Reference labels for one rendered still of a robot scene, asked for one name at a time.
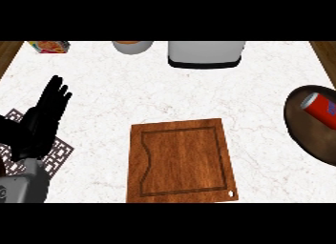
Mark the grey round pot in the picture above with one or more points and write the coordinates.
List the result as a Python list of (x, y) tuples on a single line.
[(132, 47)]

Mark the patterned lattice placemat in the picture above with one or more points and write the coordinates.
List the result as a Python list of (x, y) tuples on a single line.
[(58, 154)]

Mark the red can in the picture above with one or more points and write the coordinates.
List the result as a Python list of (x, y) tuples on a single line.
[(328, 111)]

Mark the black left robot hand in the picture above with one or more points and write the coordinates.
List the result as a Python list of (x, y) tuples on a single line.
[(36, 133)]

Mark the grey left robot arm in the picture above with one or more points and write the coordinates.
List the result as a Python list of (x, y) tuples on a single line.
[(19, 187)]

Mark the colourful printed box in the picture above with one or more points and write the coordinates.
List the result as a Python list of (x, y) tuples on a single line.
[(49, 46)]

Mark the brown wooden cutting board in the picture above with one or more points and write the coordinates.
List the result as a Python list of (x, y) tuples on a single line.
[(182, 160)]

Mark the white appliance with black base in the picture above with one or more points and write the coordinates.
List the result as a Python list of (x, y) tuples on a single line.
[(206, 54)]

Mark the dark brown pan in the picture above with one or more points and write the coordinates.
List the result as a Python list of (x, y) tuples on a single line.
[(316, 136)]

